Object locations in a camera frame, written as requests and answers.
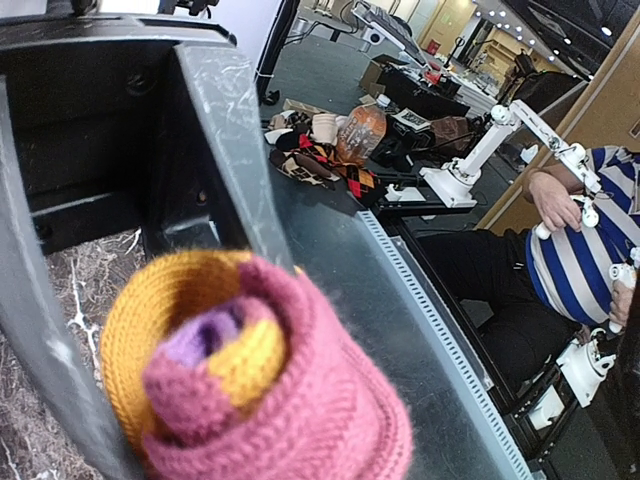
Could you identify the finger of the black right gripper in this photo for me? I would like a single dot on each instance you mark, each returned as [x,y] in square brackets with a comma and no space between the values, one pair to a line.
[32,322]

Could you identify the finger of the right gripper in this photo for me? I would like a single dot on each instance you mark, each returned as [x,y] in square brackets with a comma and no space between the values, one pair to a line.
[209,184]

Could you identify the magenta striped sock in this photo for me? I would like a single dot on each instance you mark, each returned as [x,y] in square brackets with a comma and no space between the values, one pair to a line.
[221,365]

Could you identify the argyle patterned cloth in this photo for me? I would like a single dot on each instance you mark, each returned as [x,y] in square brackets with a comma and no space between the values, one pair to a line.
[298,156]

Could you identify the person in striped shirt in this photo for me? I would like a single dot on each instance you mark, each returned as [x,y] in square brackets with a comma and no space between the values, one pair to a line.
[542,292]

